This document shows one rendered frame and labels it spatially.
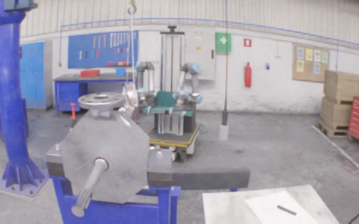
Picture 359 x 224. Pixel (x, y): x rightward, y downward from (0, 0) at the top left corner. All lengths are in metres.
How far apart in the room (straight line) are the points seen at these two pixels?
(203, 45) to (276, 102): 2.27
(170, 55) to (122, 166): 2.78
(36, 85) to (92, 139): 5.72
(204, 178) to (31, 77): 5.85
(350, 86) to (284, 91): 2.09
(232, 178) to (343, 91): 4.37
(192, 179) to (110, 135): 0.73
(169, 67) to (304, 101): 4.28
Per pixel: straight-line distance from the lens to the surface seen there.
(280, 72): 7.03
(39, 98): 7.16
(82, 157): 1.54
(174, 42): 4.08
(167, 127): 4.30
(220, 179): 1.98
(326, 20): 7.73
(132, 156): 1.47
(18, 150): 3.46
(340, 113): 6.02
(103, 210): 1.72
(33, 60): 7.11
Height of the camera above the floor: 1.73
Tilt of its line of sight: 16 degrees down
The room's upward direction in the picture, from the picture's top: 1 degrees clockwise
